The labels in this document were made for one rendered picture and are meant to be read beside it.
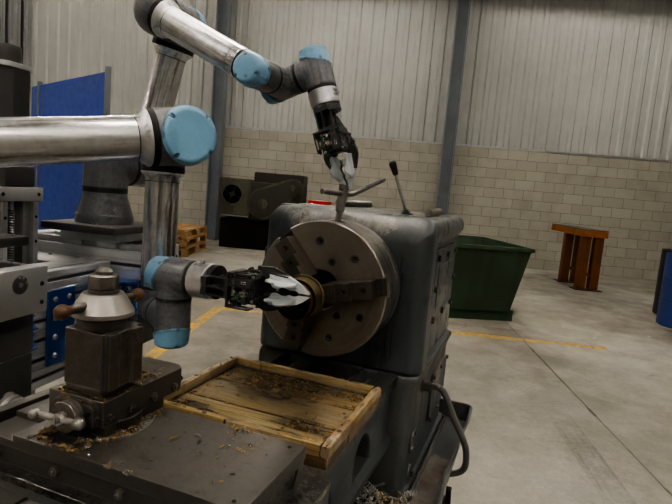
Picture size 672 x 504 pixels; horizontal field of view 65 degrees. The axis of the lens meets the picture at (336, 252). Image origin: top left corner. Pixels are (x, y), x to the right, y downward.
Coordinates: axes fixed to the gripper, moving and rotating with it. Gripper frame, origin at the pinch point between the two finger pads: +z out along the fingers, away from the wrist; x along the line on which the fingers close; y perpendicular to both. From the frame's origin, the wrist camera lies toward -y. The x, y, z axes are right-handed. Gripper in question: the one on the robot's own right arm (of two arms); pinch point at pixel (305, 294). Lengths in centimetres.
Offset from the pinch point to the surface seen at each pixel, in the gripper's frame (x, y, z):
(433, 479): -56, -45, 23
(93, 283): 6.5, 42.5, -11.2
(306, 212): 14.3, -33.2, -16.0
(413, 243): 9.7, -30.8, 13.9
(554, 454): -110, -201, 65
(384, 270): 4.4, -16.5, 11.2
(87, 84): 110, -356, -433
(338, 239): 10.1, -15.3, 0.3
